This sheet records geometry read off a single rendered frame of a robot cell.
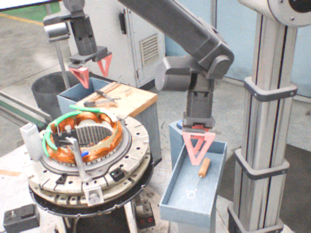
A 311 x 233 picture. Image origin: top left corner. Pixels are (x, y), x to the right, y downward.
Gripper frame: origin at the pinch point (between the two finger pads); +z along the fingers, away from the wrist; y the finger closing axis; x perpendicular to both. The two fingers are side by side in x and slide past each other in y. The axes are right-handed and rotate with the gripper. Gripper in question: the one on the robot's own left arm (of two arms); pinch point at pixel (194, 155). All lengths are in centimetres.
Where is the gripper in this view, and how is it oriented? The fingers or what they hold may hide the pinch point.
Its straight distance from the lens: 75.9
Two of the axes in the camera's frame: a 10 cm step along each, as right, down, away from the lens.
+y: -0.7, 1.7, -9.8
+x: 10.0, 0.8, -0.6
